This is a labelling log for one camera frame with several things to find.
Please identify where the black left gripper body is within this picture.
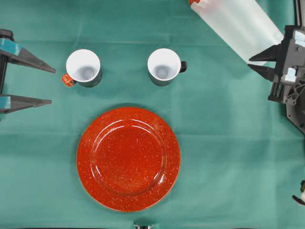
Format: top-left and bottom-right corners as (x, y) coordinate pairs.
(0, 29), (15, 96)

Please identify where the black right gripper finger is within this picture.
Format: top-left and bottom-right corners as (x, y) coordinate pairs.
(249, 44), (283, 63)
(248, 64), (279, 83)

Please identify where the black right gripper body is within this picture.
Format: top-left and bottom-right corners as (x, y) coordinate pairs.
(268, 79), (305, 134)

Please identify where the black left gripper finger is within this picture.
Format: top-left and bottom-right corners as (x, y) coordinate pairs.
(0, 38), (56, 73)
(0, 94), (52, 113)

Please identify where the translucent pitcher with red lid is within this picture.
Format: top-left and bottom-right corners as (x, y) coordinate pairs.
(189, 0), (284, 65)

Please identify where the mug with black handle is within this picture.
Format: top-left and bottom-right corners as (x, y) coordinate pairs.
(147, 48), (187, 86)

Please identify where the red speckled plate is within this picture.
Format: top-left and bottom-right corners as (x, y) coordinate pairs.
(76, 107), (181, 212)

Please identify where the green tablecloth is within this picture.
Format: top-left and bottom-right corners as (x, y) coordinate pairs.
(0, 0), (305, 229)

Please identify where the small object at table edge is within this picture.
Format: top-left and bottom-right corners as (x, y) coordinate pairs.
(292, 180), (305, 206)

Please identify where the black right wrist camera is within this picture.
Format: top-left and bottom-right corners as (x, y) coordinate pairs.
(275, 25), (305, 86)

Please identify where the aluminium frame rail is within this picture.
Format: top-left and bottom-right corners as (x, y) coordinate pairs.
(295, 0), (305, 26)

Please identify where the metal camera mount bottom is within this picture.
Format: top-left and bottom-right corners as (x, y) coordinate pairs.
(133, 222), (154, 229)

